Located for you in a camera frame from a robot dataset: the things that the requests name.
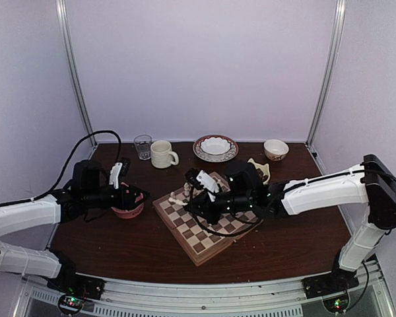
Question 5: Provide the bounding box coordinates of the white king chess piece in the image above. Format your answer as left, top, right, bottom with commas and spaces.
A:
183, 182, 191, 197

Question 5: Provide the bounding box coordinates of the wooden chess board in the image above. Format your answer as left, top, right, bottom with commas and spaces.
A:
152, 185, 257, 266

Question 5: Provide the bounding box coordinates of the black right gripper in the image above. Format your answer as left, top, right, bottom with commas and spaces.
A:
184, 190, 254, 226

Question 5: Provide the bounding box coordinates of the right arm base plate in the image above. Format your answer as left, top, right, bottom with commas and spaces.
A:
302, 271, 359, 299

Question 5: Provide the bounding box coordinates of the cream ribbed mug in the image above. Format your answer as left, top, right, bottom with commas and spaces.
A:
150, 140, 179, 169

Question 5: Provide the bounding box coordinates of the white scalloped bowl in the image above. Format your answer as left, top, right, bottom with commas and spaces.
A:
200, 137, 230, 155

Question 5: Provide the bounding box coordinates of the left aluminium frame post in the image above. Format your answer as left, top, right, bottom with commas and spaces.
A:
55, 0, 93, 134

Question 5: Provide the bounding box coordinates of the small white floral bowl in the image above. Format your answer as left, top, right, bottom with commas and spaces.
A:
263, 139, 289, 161

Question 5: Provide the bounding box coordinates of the clear drinking glass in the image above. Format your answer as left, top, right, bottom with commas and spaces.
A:
133, 134, 152, 160

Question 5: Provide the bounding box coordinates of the pink cat-ear bowl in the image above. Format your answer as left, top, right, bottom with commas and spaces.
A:
112, 203, 145, 219

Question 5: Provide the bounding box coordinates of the white bishop chess piece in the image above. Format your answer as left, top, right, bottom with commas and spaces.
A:
168, 197, 187, 206

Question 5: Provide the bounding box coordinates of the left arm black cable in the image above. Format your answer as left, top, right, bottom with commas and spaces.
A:
29, 129, 123, 202

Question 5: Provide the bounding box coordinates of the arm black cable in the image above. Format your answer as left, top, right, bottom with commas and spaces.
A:
29, 129, 123, 202
186, 188, 284, 238

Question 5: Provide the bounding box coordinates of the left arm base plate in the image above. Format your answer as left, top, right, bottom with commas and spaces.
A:
45, 273, 105, 300

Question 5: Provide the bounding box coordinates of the right aluminium frame post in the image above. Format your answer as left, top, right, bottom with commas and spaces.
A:
306, 0, 347, 151

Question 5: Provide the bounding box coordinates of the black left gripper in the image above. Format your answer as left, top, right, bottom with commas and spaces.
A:
83, 183, 150, 211

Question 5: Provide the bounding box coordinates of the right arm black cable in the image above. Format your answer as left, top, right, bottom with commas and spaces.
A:
186, 188, 284, 238

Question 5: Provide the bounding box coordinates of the patterned ceramic plate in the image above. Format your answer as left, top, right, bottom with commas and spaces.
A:
193, 135, 239, 163

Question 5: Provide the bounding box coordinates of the aluminium frame post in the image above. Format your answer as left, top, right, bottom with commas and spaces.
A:
55, 0, 93, 134
306, 0, 347, 151

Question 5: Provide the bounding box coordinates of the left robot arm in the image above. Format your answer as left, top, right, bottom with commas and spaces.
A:
0, 158, 150, 293

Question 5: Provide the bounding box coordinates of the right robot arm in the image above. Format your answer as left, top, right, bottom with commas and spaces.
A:
185, 155, 396, 292

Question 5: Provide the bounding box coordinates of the cream cat-ear bowl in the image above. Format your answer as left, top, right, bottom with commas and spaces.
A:
247, 158, 271, 185

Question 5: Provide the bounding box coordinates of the aluminium front rail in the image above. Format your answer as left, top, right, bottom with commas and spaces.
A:
19, 260, 393, 317

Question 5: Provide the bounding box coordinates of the dark chess pieces pile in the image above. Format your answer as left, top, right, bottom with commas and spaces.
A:
256, 168, 269, 182

